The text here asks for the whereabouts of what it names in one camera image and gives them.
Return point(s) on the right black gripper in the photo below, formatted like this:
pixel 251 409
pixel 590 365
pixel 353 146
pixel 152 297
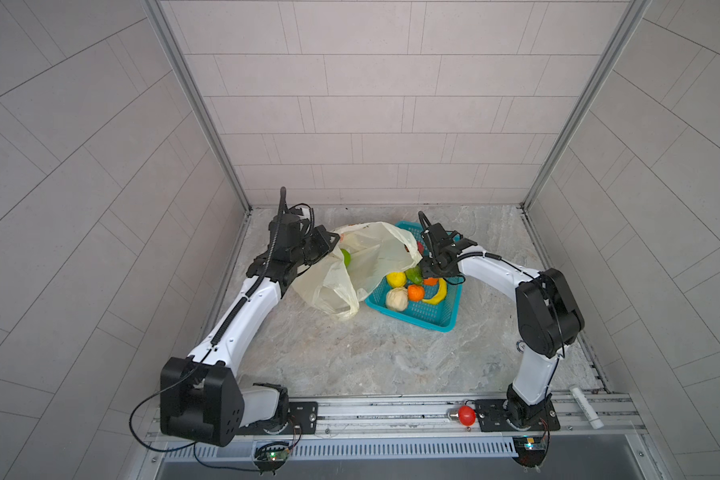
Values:
pixel 424 266

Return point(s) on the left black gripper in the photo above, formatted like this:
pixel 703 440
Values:
pixel 316 234

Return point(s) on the yellow green mango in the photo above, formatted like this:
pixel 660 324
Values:
pixel 414 275

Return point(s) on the orange tangerine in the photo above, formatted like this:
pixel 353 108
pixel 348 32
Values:
pixel 416 293

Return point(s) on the cream plastic bag orange print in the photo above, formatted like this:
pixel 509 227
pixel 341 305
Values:
pixel 376 248

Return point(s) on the beige pear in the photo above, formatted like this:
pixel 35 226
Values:
pixel 397 299

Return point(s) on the green guava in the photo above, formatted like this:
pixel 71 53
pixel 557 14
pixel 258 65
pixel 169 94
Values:
pixel 346 257

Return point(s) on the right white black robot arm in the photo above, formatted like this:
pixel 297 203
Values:
pixel 548 317

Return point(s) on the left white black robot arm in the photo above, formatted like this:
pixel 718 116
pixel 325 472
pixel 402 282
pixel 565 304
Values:
pixel 200 398

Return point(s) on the yellow banana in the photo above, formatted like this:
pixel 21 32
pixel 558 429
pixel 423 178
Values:
pixel 439 295

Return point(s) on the yellow lemon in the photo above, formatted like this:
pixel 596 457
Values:
pixel 396 280

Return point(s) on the teal plastic basket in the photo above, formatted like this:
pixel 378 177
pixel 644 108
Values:
pixel 441 317

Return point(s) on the red emergency stop button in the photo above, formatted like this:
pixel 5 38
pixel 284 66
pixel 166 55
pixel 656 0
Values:
pixel 463 414

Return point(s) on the right circuit board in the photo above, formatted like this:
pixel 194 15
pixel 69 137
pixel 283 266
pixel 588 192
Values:
pixel 531 451

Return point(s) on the circuit board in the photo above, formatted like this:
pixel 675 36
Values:
pixel 278 451
pixel 531 451

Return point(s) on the left circuit board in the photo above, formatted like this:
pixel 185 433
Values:
pixel 278 451

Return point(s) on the white marker pen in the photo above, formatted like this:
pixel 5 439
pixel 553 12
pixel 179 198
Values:
pixel 589 412

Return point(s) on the aluminium mounting rail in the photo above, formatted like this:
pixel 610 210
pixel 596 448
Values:
pixel 419 416

